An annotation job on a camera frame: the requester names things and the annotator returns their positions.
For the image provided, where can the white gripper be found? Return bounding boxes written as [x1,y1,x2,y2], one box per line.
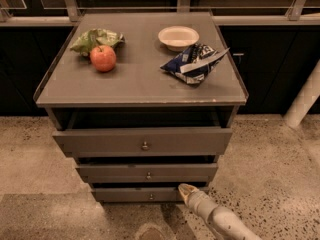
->
[178,183,218,222]

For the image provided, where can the grey bottom drawer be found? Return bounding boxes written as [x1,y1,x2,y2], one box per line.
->
[92,187,183,203]

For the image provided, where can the grey drawer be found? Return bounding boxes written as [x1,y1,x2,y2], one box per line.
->
[53,127,232,158]
[76,163,218,183]
[92,187,183,203]

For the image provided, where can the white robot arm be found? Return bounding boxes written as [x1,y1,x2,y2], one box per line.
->
[178,183,262,240]

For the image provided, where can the grey top drawer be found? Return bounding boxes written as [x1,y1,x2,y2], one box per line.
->
[53,127,232,158]

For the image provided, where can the grey middle drawer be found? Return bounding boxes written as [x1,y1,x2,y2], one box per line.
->
[76,163,218,183]

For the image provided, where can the grey drawer cabinet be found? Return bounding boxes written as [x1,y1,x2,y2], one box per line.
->
[34,12,248,191]

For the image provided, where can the blue chip bag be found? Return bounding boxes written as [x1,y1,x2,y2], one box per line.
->
[161,43,229,85]

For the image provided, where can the white bowl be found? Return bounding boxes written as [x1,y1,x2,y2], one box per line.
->
[158,26,199,52]

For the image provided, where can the red apple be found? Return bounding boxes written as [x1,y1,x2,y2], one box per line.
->
[90,45,116,72]

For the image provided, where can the white pillar leg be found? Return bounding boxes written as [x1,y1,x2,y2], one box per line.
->
[284,60,320,128]

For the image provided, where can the green crumpled chip bag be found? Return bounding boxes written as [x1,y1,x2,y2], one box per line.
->
[70,28,125,57]

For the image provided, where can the dark wall cabinets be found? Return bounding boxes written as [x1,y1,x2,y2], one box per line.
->
[0,26,320,116]

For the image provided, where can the metal railing frame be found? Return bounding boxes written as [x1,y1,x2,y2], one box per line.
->
[0,0,320,26]

